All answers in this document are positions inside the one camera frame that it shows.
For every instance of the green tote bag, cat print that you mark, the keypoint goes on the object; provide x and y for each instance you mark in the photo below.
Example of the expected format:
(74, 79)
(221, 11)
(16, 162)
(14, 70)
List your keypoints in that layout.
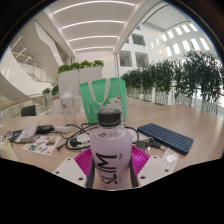
(100, 96)

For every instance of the white flat packet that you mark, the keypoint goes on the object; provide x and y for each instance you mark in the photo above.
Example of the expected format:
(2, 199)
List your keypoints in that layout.
(62, 129)

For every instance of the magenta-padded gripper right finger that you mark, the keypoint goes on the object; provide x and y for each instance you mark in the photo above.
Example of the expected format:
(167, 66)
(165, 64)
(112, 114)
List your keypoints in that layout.
(151, 168)

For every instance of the white planter cabinet with plants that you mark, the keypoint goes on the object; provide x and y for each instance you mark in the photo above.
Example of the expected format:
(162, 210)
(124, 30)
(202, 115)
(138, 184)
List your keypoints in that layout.
(80, 78)

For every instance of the dark blue keyboard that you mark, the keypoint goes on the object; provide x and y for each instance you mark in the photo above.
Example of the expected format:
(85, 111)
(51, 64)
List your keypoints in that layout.
(165, 137)

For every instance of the lilac drink bottle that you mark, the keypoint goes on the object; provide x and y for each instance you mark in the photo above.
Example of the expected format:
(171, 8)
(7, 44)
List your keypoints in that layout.
(110, 146)

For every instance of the black power bank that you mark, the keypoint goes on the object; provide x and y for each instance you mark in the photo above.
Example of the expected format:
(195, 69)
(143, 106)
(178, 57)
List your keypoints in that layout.
(45, 129)

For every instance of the clear plastic tumbler with lid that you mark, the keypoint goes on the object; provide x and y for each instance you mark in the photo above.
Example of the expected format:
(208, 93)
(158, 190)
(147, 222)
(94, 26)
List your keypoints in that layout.
(68, 108)

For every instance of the clear plastic packet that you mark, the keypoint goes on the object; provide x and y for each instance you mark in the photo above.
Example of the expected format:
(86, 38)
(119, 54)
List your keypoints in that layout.
(170, 157)

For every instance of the small planters with green plants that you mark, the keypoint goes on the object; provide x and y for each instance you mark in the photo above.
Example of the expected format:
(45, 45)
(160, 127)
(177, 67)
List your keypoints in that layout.
(50, 91)

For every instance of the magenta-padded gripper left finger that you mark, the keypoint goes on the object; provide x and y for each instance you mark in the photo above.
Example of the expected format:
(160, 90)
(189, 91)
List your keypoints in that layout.
(71, 170)

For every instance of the row of potted green trees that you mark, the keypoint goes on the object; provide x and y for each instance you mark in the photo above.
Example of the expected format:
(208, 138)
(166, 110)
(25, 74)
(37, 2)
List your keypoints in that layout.
(186, 76)

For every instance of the black chair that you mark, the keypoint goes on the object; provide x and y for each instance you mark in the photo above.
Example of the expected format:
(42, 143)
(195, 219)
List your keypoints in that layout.
(28, 111)

